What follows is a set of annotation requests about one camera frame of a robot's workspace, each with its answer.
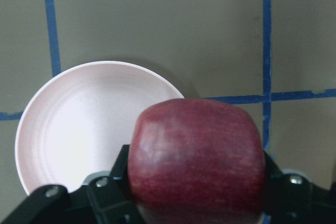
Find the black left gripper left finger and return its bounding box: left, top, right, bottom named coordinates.
left=87, top=145, right=139, bottom=223

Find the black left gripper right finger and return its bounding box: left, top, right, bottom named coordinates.
left=264, top=152, right=335, bottom=223

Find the red apple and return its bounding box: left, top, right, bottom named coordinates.
left=128, top=99, right=265, bottom=223

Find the pink round plate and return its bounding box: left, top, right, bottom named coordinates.
left=15, top=61, right=182, bottom=194

